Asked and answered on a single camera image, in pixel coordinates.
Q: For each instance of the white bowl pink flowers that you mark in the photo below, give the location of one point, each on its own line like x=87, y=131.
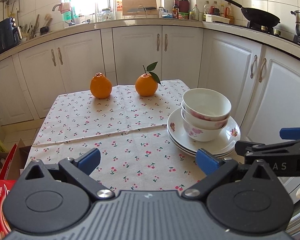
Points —
x=207, y=104

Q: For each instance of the bumpy orange fruit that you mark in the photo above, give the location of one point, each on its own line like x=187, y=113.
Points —
x=100, y=86

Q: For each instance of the red cardboard box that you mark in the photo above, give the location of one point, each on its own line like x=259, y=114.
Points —
x=5, y=187

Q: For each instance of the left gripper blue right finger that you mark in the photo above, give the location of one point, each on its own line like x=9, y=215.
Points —
x=218, y=172

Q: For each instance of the orange fruit with leaf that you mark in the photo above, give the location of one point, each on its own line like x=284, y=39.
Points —
x=147, y=83

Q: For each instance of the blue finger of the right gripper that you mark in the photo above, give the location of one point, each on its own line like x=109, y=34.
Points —
x=290, y=133

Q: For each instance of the white floral plate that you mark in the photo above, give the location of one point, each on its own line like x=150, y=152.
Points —
x=188, y=139

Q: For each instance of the cherry print tablecloth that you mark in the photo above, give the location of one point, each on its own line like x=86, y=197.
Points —
x=129, y=131

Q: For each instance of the wooden cutting board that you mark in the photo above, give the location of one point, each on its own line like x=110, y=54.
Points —
x=139, y=7

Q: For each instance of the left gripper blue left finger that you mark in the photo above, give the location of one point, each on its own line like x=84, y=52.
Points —
x=77, y=172

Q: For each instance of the black wok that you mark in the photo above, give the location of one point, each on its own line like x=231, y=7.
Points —
x=257, y=16

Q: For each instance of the white kitchen cabinets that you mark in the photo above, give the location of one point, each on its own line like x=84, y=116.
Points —
x=259, y=74

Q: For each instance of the brown cardboard box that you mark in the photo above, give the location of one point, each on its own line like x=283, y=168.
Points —
x=17, y=159

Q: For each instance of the black air fryer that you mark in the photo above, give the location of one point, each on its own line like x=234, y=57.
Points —
x=10, y=34

